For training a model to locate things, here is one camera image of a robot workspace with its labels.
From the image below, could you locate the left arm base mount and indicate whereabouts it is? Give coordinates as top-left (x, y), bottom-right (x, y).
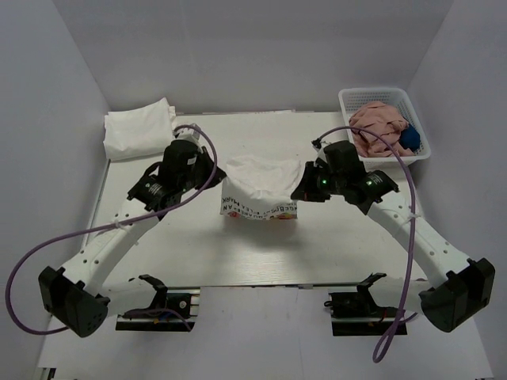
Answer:
top-left (115, 288), bottom-right (200, 333)

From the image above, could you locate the pink t shirt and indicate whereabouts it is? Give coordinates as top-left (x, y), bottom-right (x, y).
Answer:
top-left (349, 101), bottom-right (414, 158)

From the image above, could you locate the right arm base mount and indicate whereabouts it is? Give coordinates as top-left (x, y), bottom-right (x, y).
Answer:
top-left (324, 292), bottom-right (397, 337)

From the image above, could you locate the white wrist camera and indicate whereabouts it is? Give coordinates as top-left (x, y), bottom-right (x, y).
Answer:
top-left (173, 123), bottom-right (201, 145)
top-left (311, 139), bottom-right (329, 162)

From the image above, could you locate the white plastic basket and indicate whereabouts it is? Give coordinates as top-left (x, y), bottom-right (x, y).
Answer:
top-left (338, 87), bottom-right (431, 165)

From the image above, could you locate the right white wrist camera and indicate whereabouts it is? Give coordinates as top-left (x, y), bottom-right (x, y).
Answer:
top-left (311, 139), bottom-right (329, 162)

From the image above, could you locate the folded white t shirt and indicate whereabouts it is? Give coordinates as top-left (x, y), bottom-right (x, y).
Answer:
top-left (103, 97), bottom-right (177, 162)

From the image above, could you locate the purple cable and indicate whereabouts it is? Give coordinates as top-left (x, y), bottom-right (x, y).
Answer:
top-left (5, 124), bottom-right (219, 334)
top-left (312, 126), bottom-right (421, 364)

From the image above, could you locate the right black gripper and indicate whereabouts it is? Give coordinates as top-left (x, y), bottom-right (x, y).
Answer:
top-left (292, 161), bottom-right (346, 203)

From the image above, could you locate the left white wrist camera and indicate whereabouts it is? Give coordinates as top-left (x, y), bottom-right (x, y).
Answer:
top-left (173, 123), bottom-right (201, 145)

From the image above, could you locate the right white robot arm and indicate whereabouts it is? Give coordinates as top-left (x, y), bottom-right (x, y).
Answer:
top-left (291, 139), bottom-right (495, 333)

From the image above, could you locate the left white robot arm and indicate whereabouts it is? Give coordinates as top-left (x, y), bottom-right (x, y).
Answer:
top-left (38, 139), bottom-right (226, 337)

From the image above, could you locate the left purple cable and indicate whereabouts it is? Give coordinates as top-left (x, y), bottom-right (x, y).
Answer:
top-left (5, 124), bottom-right (219, 334)

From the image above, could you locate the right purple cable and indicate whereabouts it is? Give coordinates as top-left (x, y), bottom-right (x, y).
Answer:
top-left (312, 126), bottom-right (421, 364)

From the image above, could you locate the blue t shirt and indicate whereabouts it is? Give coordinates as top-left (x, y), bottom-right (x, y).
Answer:
top-left (399, 123), bottom-right (421, 153)

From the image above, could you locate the white printed t shirt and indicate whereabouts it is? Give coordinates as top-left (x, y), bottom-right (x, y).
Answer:
top-left (220, 155), bottom-right (304, 221)

